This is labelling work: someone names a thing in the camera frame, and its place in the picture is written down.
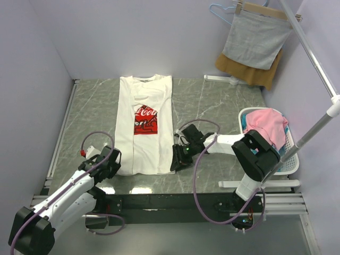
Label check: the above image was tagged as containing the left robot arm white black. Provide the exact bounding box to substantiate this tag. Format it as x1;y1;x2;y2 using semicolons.
8;146;121;254

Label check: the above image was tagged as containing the silver metal pole frame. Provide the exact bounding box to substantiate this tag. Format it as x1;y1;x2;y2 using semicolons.
263;1;339;186

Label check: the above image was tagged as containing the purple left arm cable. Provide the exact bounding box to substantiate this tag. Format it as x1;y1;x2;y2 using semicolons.
10;131;126;255

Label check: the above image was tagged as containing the white bracket on table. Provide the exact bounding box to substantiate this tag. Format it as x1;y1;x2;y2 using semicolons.
203;75;248;86
218;179;301;189

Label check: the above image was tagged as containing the white bracket on table front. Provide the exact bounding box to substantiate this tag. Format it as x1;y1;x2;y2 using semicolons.
218;179;301;189

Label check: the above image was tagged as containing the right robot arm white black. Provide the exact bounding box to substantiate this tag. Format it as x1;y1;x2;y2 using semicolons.
170;124;281;212

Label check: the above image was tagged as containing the teal garment in basket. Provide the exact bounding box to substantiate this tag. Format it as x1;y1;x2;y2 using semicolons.
271;125;289;156

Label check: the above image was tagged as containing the pink garment in basket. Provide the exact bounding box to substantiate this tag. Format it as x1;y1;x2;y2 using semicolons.
243;108;288;149

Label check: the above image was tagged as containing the blue wire hanger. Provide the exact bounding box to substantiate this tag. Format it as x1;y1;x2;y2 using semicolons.
209;3;236;25

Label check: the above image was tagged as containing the grey hanging cloth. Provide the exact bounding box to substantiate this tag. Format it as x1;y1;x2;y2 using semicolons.
222;10;292;70

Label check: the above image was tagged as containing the white t-shirt red print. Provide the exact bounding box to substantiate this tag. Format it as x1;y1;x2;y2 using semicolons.
115;74;174;176

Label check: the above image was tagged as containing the white bracket on table rear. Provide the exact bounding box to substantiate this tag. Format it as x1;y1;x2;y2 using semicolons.
203;75;248;86

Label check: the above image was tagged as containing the aluminium rail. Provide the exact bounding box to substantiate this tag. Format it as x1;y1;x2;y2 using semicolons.
29;193;309;218

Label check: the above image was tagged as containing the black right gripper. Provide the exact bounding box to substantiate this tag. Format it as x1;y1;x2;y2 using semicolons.
170;142;198;172

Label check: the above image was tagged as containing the brown hanging cloth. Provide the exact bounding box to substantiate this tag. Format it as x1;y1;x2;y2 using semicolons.
215;49;283;91

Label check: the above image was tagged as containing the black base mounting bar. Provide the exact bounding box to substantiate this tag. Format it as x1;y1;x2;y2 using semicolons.
85;193;265;231

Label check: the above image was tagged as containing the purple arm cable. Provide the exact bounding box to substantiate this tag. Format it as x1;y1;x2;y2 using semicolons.
175;119;266;232
10;131;126;255

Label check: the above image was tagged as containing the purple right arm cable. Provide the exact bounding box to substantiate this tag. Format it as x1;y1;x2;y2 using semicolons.
175;119;266;232

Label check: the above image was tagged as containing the wooden clip hanger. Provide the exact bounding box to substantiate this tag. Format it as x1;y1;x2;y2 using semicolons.
235;1;288;21

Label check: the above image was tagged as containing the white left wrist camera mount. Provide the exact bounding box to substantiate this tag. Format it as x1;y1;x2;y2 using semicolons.
80;146;101;159

